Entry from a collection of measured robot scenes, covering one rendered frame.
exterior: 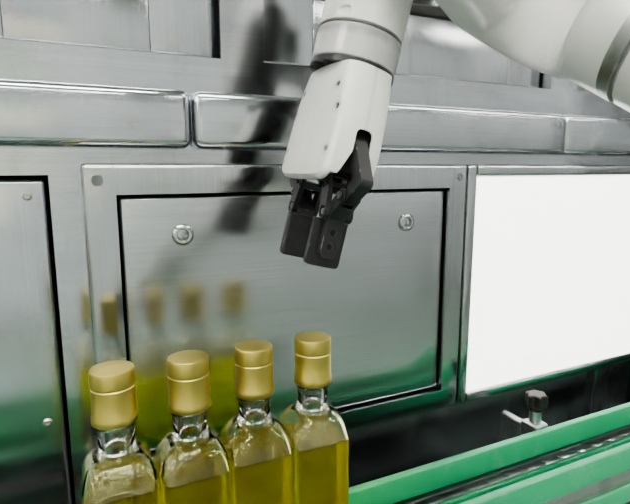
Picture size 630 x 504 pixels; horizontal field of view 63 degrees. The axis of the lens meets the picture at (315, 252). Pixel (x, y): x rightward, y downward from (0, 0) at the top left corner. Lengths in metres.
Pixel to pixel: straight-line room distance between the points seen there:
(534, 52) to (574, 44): 0.11
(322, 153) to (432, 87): 0.33
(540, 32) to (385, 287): 0.34
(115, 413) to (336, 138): 0.27
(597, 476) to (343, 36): 0.59
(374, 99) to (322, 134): 0.05
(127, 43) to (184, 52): 0.06
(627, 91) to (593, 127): 0.55
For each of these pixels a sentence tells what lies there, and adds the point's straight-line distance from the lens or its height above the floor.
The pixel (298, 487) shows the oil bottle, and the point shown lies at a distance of 0.51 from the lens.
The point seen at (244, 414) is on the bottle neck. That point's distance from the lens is 0.47.
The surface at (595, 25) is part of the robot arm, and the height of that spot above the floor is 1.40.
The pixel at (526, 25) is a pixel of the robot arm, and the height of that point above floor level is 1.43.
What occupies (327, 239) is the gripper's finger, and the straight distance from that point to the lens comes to 0.42.
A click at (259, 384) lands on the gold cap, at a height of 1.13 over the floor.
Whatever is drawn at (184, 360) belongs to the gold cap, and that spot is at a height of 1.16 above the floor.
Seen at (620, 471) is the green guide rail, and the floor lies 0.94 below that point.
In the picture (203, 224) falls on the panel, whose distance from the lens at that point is 0.55.
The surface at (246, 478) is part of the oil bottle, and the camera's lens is 0.48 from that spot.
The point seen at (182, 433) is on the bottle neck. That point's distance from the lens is 0.46.
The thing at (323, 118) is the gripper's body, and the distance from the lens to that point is 0.43.
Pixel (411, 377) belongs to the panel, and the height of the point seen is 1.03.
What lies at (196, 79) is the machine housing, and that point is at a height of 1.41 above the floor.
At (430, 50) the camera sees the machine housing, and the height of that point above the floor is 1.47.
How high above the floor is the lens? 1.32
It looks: 9 degrees down
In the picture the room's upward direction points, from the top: straight up
